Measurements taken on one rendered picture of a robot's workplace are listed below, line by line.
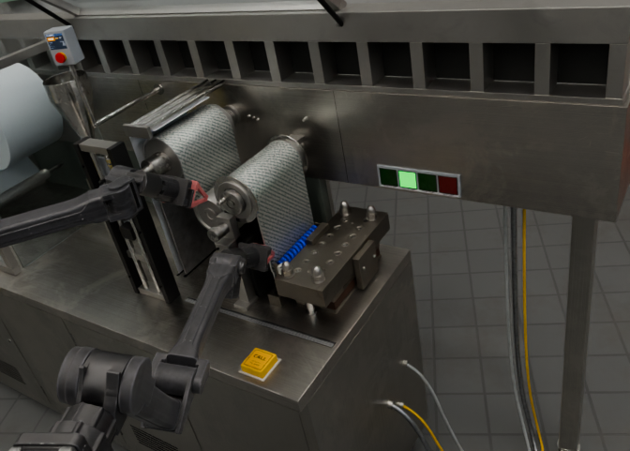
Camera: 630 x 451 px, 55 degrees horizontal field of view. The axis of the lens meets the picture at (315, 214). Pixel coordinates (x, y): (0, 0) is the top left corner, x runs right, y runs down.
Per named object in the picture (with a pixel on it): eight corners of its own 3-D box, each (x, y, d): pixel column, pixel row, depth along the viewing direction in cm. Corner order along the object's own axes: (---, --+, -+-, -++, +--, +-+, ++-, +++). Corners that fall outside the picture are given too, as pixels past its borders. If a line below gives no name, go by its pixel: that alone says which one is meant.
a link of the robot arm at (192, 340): (200, 381, 117) (143, 372, 117) (201, 401, 120) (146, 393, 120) (249, 252, 153) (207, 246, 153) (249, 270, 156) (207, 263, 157)
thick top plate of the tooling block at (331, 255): (277, 294, 173) (273, 278, 170) (346, 220, 200) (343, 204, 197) (325, 308, 165) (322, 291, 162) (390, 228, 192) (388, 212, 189)
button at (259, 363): (242, 371, 160) (239, 365, 159) (257, 353, 165) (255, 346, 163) (262, 379, 156) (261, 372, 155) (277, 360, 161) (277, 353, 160)
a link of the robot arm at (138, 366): (190, 443, 118) (141, 433, 119) (207, 371, 124) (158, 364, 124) (125, 412, 77) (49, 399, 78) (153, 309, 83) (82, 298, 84)
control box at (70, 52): (52, 67, 177) (38, 34, 172) (65, 60, 182) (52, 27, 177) (72, 66, 175) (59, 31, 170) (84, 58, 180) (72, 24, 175)
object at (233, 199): (237, 220, 167) (217, 203, 168) (242, 217, 168) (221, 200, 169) (245, 203, 162) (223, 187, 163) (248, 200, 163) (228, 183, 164)
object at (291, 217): (271, 272, 176) (257, 218, 166) (313, 228, 192) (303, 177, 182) (272, 272, 176) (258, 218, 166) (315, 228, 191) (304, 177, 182)
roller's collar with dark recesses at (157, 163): (144, 179, 175) (137, 159, 172) (158, 169, 179) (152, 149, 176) (160, 182, 171) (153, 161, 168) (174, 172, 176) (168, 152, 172)
